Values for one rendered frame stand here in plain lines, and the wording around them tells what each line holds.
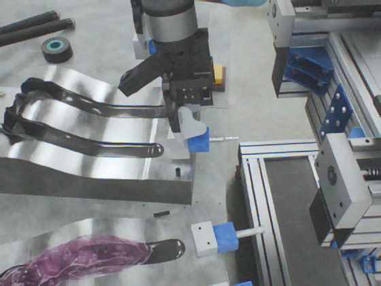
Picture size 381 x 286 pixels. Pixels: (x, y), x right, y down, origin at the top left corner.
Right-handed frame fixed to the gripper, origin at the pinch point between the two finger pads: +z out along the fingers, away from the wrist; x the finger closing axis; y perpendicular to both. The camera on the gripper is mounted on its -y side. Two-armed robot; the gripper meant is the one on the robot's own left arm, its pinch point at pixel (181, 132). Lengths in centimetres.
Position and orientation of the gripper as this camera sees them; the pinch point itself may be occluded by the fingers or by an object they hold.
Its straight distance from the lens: 70.0
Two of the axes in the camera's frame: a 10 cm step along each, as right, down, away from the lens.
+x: 0.8, -6.8, 7.3
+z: 1.3, 7.3, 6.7
